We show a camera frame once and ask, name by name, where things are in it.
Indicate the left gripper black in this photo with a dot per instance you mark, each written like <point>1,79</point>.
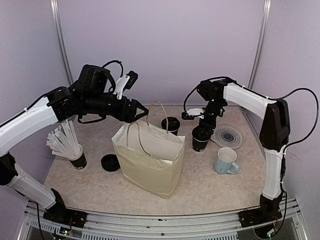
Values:
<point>129,117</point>

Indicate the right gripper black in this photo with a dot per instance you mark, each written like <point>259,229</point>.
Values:
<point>202,123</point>

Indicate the black plastic cup lid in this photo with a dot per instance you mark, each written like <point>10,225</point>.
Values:
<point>170,123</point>

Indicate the beige paper bag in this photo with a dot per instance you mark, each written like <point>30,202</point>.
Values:
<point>150,157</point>

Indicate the stack of black lids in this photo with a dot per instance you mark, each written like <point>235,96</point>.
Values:
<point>110,163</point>

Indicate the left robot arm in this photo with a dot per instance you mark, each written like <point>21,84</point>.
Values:
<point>95,92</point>

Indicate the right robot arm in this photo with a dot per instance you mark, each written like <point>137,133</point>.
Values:
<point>273,136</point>

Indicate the grey swirl silicone lid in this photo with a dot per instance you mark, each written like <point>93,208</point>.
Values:
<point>226,135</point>

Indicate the light blue ceramic mug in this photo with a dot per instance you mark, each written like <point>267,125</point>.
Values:
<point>226,161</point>

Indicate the black cup holding straws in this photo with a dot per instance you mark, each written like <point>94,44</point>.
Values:
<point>79,162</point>

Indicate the bundle of white straws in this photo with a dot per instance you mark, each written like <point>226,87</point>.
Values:
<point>63,141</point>

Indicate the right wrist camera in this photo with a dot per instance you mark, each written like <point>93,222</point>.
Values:
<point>193,113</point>

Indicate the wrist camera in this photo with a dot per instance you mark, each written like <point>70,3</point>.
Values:
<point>125,83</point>
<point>193,113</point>

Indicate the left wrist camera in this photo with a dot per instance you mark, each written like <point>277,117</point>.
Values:
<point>125,83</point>

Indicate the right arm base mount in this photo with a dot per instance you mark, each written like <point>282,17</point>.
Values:
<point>260,215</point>

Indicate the right aluminium corner post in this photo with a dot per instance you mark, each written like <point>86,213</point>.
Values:
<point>260,43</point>

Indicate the aluminium corner post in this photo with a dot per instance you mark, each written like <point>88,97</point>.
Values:
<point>60,39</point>
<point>260,43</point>

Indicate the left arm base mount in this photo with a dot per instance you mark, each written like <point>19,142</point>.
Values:
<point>58,213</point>

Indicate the left aluminium corner post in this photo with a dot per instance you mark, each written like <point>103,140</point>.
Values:
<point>60,39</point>

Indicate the aluminium front rail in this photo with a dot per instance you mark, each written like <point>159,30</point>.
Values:
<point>216,226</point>

